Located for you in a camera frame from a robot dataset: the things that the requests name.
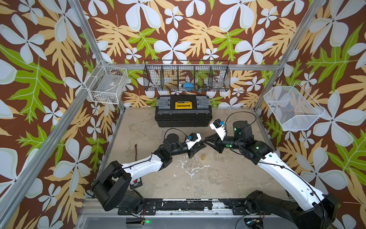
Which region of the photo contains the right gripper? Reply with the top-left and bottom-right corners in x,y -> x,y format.
203,133 -> 245,154

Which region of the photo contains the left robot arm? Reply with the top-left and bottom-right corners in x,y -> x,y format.
91,133 -> 206,214

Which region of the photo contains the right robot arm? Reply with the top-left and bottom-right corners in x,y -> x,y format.
204,119 -> 339,229

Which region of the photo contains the black plastic toolbox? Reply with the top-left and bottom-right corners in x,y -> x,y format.
155,94 -> 213,127

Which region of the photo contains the blue object in basket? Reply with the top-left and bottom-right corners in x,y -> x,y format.
183,83 -> 194,90

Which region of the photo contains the brown stick tool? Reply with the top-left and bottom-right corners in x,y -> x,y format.
134,144 -> 138,161

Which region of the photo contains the black card with pattern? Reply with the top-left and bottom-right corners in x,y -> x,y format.
130,178 -> 143,190

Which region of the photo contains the white mesh basket right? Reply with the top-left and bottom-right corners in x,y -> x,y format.
264,83 -> 325,132

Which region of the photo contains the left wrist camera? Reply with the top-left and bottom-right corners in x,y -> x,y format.
185,133 -> 202,143

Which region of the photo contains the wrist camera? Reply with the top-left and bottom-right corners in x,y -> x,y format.
209,119 -> 227,140
185,133 -> 202,143

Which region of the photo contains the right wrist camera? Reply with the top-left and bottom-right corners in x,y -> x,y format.
209,119 -> 227,140

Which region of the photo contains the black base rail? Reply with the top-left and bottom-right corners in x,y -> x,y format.
118,198 -> 262,216

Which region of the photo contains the black wire basket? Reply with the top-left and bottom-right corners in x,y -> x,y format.
142,60 -> 231,92

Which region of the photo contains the white wire basket left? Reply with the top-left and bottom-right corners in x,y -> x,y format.
87,65 -> 129,105

